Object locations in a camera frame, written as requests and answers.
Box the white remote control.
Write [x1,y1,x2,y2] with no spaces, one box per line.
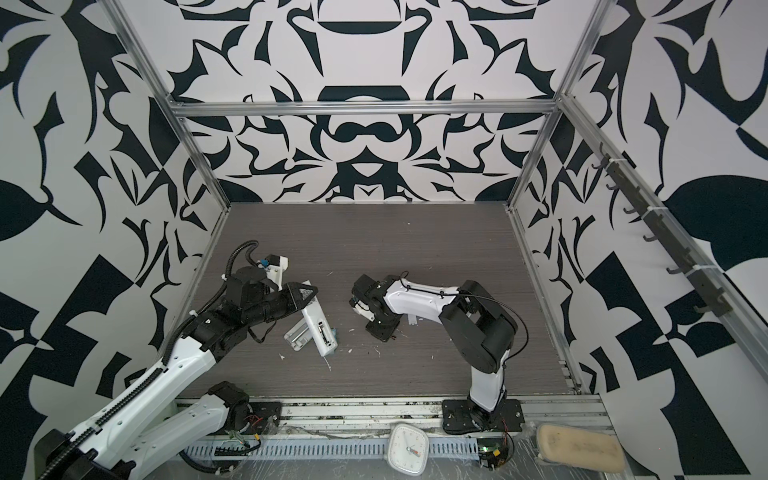
[302,295,338,358]

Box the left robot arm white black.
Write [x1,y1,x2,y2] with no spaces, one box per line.
[34,266,318,479]

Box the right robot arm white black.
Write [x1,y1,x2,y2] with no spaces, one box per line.
[350,275,521,414]

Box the white battery cover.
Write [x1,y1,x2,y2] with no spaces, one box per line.
[283,320,313,351]

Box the white square clock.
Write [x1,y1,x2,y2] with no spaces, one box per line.
[386,423,430,476]

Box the small green circuit board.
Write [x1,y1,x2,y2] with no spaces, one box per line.
[477,436,510,470]

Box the beige foam pad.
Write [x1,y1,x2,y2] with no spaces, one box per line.
[535,424,627,474]

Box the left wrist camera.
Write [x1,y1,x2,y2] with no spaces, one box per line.
[259,254,289,290]

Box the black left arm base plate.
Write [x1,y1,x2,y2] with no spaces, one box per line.
[240,401,283,435]

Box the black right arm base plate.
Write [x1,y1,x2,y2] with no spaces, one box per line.
[441,399,526,435]

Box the white slotted cable duct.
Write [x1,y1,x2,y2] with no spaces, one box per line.
[185,437,479,461]

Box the aluminium frame top bar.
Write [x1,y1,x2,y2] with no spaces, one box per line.
[170,99,556,118]

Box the aluminium frame corner post left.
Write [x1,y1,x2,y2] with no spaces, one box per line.
[99,0,231,212]

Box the aluminium frame corner post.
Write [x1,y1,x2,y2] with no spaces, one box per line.
[506,0,617,211]
[99,0,231,212]

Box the black hook rail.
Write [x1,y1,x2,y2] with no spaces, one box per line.
[594,146,733,317]

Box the aluminium frame corner post right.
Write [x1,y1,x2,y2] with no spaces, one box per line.
[506,0,617,211]

